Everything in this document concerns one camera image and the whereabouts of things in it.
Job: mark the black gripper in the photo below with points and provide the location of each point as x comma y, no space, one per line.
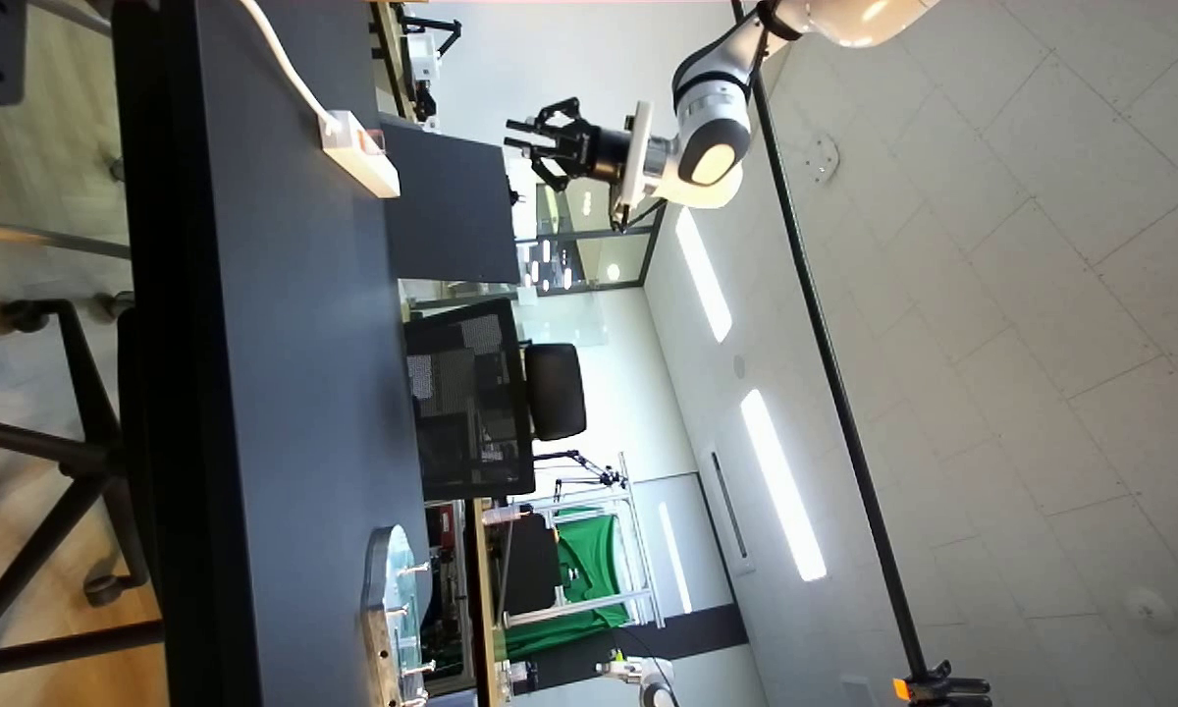
593,150

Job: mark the white power strip adapter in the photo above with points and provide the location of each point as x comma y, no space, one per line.
361,149

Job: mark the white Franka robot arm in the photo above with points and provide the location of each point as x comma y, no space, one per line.
712,125

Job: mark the dark partition panel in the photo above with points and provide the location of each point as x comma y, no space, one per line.
450,209

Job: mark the black framed glass door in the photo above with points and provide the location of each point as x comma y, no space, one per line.
654,251

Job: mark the wooden desk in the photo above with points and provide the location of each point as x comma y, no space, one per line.
391,62

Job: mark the long ceiling light strip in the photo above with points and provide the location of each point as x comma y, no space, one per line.
784,484
703,277

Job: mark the black mesh office chair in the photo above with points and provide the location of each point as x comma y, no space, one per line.
473,400

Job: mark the white ceiling smoke detector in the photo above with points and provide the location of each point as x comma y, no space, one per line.
822,158

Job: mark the black ceiling track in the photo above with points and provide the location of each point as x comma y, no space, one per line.
824,339

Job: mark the green box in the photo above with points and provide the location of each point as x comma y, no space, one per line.
582,576

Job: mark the black star chair base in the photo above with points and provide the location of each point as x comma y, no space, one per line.
83,459

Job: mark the orange black clamp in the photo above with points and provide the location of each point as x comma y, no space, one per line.
936,687

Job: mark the white metal rack frame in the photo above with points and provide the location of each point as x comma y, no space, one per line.
632,551

